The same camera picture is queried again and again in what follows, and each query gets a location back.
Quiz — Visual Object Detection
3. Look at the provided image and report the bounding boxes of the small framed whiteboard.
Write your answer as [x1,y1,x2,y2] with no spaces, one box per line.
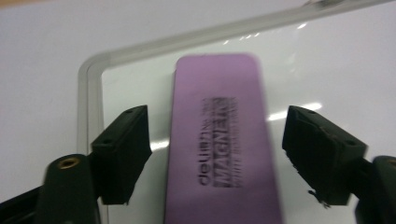
[77,0,396,224]

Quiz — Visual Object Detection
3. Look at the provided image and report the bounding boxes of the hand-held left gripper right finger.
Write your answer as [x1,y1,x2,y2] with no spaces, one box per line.
[281,105,369,209]

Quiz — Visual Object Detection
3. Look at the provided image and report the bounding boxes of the purple whiteboard eraser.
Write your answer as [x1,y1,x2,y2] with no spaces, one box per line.
[163,53,285,224]

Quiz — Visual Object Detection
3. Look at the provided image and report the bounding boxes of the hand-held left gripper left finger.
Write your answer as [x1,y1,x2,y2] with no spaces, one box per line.
[90,105,153,206]

